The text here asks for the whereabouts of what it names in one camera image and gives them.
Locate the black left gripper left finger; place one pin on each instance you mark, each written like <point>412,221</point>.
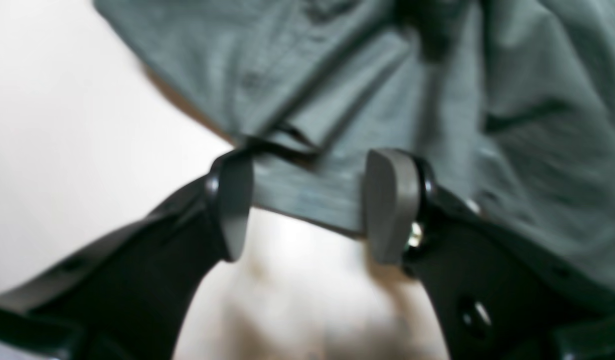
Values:
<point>126,295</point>

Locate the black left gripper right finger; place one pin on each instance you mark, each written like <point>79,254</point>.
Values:
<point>496,294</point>

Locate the dark grey t-shirt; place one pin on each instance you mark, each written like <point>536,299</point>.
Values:
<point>511,101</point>

